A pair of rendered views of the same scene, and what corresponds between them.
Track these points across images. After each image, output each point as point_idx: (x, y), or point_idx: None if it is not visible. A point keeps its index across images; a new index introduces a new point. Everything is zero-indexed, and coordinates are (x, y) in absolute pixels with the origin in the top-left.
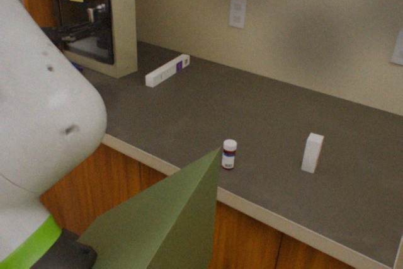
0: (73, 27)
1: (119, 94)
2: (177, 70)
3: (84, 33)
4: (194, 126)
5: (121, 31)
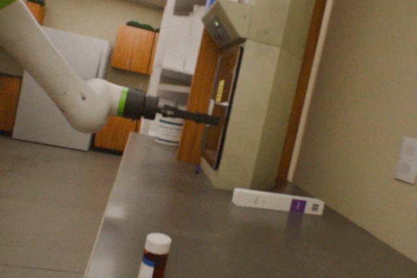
0: (187, 111)
1: (191, 193)
2: (293, 209)
3: (187, 115)
4: (206, 243)
5: (238, 135)
